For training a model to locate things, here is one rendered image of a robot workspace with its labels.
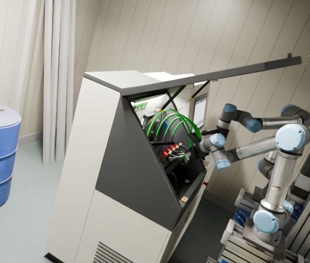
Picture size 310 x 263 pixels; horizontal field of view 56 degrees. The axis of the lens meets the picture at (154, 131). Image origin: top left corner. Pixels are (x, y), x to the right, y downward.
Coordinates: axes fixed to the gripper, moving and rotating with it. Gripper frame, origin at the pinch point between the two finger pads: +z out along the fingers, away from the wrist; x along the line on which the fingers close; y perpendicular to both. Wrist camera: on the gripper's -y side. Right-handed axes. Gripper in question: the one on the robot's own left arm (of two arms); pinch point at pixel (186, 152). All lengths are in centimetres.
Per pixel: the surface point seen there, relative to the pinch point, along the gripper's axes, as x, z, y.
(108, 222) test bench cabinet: -47, 44, 28
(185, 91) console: 30, 18, -51
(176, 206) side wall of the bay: -17.3, 0.9, 29.9
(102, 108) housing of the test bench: -45, 5, -38
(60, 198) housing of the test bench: -71, 66, 3
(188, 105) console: 31, 22, -40
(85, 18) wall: 19, 156, -227
